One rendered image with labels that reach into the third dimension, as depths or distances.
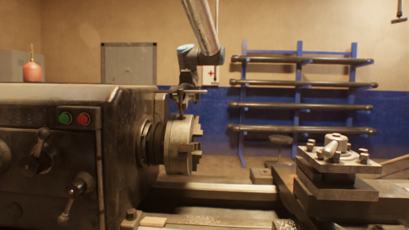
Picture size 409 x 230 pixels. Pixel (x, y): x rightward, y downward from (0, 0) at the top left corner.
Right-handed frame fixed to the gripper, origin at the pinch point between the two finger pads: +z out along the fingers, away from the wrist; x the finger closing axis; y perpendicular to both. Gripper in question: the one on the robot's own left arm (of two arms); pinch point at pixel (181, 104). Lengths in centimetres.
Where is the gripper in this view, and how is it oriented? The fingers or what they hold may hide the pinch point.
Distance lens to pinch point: 78.8
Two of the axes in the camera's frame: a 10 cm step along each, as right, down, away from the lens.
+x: -10.0, -0.2, 0.4
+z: -0.5, 4.4, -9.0
